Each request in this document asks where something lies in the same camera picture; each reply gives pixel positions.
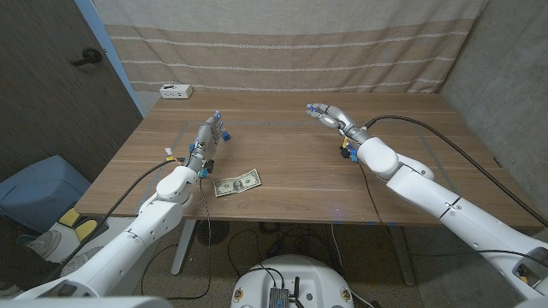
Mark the black pedal with yellow pads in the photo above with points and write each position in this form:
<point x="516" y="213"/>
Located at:
<point x="85" y="229"/>

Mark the white power strip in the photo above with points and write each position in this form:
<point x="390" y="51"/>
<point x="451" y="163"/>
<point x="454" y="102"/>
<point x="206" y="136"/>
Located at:
<point x="176" y="91"/>

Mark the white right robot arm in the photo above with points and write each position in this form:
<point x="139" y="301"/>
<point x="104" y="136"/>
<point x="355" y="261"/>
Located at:
<point x="449" y="205"/>

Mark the grey table leg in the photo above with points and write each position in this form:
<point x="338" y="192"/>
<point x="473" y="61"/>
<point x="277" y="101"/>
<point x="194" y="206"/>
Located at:
<point x="402" y="256"/>

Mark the beige striped curtain backdrop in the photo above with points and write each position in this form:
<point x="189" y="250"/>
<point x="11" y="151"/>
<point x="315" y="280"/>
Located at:
<point x="291" y="47"/>

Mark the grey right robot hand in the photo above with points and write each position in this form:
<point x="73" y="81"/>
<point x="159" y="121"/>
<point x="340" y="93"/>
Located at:
<point x="336" y="117"/>

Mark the grey electronics box on torso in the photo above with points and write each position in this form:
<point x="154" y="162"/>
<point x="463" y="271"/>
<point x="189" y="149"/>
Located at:
<point x="278" y="297"/>

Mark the grey sneaker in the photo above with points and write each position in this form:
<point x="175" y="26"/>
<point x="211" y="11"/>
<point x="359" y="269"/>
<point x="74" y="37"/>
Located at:
<point x="81" y="261"/>
<point x="45" y="244"/>

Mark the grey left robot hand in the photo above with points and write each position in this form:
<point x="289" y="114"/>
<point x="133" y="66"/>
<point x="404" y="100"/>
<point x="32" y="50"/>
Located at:
<point x="204" y="141"/>

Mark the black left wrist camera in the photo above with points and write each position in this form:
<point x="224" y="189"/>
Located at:
<point x="209" y="166"/>

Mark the one dollar bill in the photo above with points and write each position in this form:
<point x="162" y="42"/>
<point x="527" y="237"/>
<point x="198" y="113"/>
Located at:
<point x="236" y="184"/>

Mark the white robot torso base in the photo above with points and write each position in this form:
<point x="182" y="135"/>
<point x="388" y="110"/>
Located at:
<point x="317" y="278"/>

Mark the blue plastic storage bin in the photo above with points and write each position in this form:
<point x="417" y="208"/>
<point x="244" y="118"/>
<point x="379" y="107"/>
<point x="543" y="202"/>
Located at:
<point x="38" y="192"/>

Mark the black round floor fan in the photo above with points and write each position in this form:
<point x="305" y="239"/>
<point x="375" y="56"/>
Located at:
<point x="212" y="233"/>

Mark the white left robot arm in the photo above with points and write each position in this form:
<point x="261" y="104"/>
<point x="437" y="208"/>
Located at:
<point x="141" y="226"/>

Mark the white table leg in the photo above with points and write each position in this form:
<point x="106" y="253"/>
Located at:
<point x="184" y="248"/>

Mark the person's dark trouser leg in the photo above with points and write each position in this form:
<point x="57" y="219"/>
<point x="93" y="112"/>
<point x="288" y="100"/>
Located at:
<point x="21" y="256"/>

